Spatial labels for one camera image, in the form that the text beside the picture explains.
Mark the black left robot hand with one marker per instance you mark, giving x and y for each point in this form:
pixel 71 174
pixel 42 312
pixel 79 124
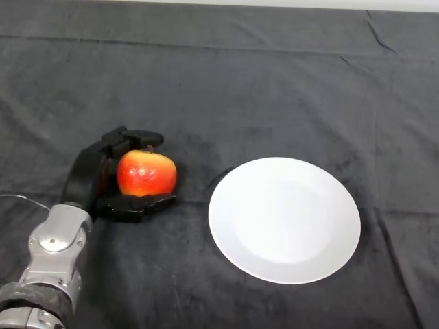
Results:
pixel 85 174

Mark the white round plate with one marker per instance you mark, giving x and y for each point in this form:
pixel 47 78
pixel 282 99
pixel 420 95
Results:
pixel 284 222

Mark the red yellow apple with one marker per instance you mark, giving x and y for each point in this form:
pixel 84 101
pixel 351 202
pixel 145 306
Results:
pixel 145 174

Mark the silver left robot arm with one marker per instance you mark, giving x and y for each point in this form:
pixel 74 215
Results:
pixel 51 253

